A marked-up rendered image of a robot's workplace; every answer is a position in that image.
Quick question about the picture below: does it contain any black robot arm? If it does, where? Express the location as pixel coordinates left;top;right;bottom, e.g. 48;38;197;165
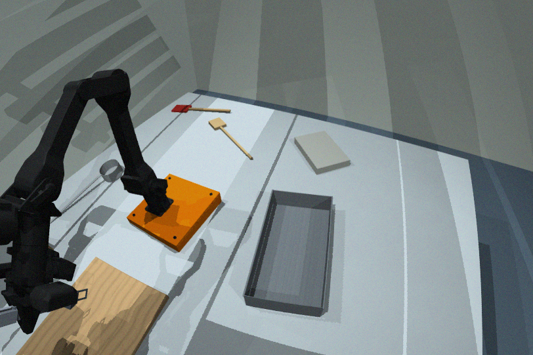
0;69;173;284

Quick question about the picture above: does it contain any tan wooden paddle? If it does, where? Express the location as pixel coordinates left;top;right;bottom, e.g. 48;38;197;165
208;117;253;159

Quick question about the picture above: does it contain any grey rectangular roasting tin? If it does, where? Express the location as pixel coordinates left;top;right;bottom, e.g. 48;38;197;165
243;190;333;317

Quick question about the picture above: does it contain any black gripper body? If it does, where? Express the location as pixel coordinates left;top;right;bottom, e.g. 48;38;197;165
0;243;77;312

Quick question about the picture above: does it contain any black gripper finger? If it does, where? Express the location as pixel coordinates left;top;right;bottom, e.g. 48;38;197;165
1;290;27;333
14;297;40;335

